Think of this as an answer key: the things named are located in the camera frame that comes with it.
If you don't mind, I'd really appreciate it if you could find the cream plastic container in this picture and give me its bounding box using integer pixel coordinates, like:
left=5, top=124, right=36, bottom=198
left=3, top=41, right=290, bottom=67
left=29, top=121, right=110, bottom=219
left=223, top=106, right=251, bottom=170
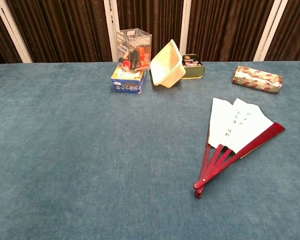
left=149, top=39, right=187, bottom=89

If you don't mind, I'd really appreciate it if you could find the green metal tin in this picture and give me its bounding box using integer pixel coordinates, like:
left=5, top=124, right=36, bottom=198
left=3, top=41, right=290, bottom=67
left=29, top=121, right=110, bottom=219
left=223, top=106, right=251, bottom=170
left=180, top=53, right=206, bottom=80

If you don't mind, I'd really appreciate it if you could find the red ribbed white paper fan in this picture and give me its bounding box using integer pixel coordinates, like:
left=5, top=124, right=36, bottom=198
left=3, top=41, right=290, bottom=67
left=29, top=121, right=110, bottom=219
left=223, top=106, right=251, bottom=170
left=192, top=96, right=286, bottom=200

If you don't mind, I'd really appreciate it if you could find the blue cardboard box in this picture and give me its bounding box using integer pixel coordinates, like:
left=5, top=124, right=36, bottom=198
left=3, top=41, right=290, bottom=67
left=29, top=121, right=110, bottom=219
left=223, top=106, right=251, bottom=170
left=110, top=65, right=148, bottom=95

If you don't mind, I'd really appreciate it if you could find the blue table mat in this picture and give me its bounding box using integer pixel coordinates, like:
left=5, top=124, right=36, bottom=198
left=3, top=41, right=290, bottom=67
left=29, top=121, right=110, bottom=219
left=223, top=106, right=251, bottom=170
left=0, top=61, right=300, bottom=240

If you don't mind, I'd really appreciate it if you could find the brown curtain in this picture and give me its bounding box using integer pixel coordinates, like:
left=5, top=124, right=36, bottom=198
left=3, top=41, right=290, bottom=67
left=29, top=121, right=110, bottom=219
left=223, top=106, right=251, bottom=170
left=0, top=0, right=300, bottom=68

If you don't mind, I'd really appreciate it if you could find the patterned snack packet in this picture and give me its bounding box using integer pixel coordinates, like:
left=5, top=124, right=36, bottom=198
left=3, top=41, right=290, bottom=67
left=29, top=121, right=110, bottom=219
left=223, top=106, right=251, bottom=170
left=231, top=65, right=284, bottom=95

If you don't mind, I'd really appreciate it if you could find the white frame post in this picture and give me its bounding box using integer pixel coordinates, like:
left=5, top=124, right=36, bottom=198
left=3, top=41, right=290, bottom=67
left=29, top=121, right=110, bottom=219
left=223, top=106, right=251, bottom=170
left=0, top=0, right=33, bottom=64
left=103, top=0, right=121, bottom=63
left=179, top=0, right=192, bottom=61
left=253, top=0, right=290, bottom=62

